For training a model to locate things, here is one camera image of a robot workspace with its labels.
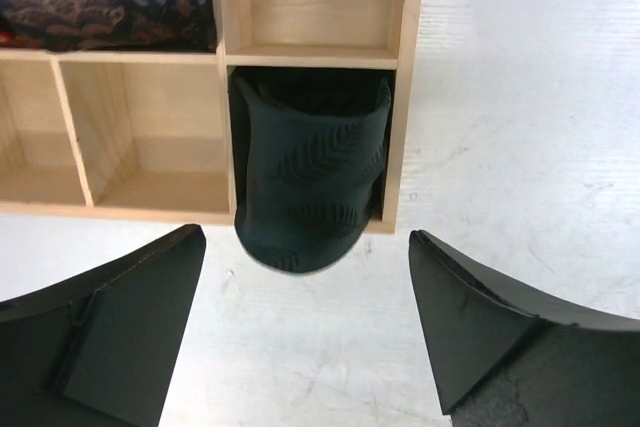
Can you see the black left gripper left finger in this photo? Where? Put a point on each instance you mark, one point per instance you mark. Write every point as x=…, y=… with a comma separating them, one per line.
x=100, y=348

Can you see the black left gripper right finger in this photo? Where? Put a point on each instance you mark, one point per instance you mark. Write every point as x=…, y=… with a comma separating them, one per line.
x=504, y=353

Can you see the red patterned rolled tie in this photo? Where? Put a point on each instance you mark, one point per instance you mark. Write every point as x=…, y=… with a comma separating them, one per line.
x=12, y=40

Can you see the dark green tie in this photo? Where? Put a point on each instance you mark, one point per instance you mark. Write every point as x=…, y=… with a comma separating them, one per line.
x=309, y=146

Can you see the wooden compartment organizer box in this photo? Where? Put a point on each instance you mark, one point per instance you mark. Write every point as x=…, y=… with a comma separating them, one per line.
x=147, y=135

